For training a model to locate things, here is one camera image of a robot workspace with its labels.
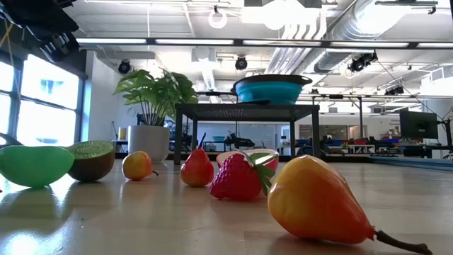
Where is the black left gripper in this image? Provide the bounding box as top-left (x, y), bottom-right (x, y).
top-left (38, 31), bottom-right (81, 64)

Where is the toy kiwi half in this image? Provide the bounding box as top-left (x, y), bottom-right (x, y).
top-left (66, 140), bottom-right (116, 183)

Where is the green toy fruit half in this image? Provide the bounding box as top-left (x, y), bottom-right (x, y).
top-left (0, 144), bottom-right (75, 188)

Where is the orange toy pear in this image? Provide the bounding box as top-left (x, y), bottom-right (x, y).
top-left (121, 150), bottom-right (159, 181)
top-left (267, 154), bottom-right (433, 255)

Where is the red toy pear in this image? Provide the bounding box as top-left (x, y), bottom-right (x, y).
top-left (179, 132), bottom-right (215, 188)

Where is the blue grey collapsible colander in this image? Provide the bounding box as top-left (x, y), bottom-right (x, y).
top-left (231, 74), bottom-right (314, 106)

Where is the red toy strawberry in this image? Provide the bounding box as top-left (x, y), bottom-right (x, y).
top-left (208, 150), bottom-right (279, 202)

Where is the red toy peach half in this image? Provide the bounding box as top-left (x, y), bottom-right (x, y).
top-left (215, 148), bottom-right (280, 173)

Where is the large window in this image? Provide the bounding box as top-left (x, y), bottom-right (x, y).
top-left (0, 52), bottom-right (84, 148)

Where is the green plant in white pot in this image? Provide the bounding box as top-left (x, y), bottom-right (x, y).
top-left (113, 68), bottom-right (199, 164)

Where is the overhead LED light bar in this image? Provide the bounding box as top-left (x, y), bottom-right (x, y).
top-left (76, 35), bottom-right (453, 50)

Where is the grey perforated metal shelf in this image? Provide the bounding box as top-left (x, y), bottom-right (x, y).
top-left (173, 103), bottom-right (321, 166)

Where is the black background machine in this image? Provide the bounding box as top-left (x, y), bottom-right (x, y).
top-left (224, 131), bottom-right (256, 149)

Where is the black monitor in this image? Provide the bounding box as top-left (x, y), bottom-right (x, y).
top-left (399, 110), bottom-right (439, 140)

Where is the white ring lamp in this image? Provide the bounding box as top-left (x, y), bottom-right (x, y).
top-left (207, 7), bottom-right (229, 30)

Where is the silver ventilation duct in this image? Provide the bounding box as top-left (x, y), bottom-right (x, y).
top-left (265, 0), bottom-right (408, 75)

